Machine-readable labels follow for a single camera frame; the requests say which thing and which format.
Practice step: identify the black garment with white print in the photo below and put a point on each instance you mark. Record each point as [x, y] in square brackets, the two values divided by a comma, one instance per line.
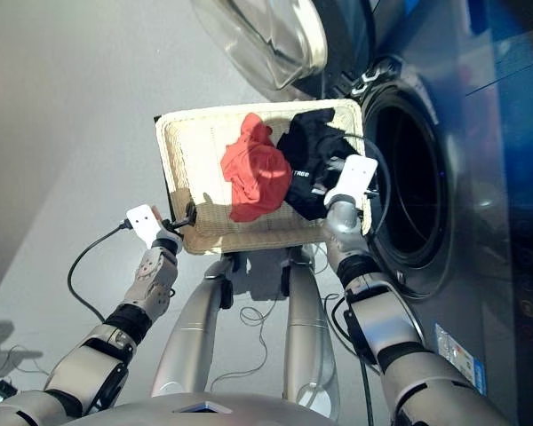
[302, 146]

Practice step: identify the orange red garment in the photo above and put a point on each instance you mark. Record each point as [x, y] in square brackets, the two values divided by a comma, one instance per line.
[257, 177]

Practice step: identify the pale woven basket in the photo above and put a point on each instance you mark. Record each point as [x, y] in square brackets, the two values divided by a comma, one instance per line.
[195, 160]

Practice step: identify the black basket stand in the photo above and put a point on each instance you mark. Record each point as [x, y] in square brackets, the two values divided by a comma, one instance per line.
[226, 293]

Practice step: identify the grey washing machine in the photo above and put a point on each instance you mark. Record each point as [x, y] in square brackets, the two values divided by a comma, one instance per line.
[471, 222]

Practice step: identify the round washing machine door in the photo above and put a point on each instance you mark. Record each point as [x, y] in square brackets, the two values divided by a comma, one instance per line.
[284, 35]

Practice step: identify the silver robot leg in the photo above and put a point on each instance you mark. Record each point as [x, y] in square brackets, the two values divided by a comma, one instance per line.
[306, 337]
[191, 337]

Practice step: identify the silver robot torso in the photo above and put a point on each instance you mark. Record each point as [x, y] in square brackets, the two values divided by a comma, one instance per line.
[195, 412]

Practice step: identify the colourful energy label sticker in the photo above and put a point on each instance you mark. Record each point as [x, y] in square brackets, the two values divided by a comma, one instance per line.
[459, 359]

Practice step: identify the black device with screen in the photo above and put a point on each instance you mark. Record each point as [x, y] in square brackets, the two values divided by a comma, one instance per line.
[0, 394]

